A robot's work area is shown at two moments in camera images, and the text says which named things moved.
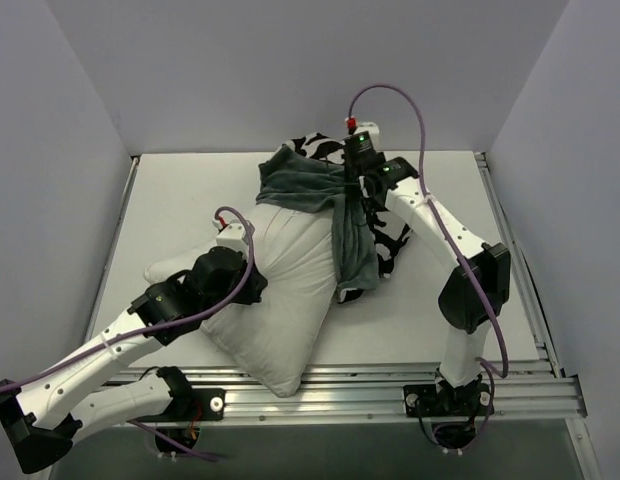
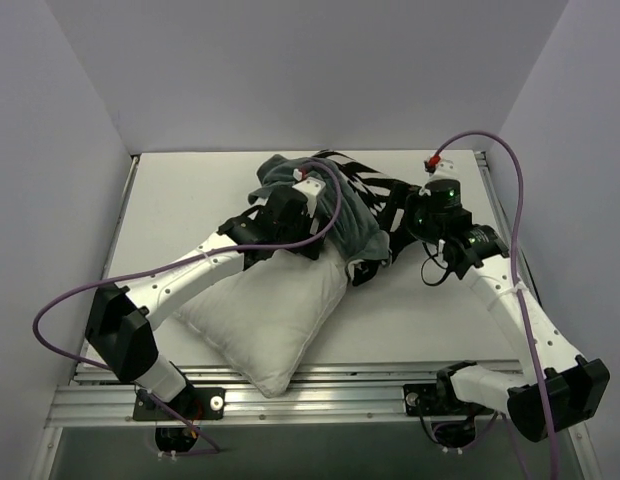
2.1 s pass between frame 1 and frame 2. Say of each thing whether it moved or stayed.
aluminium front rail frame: stayed
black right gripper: moved
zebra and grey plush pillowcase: moved
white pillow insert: stayed
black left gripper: moved
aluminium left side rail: stayed
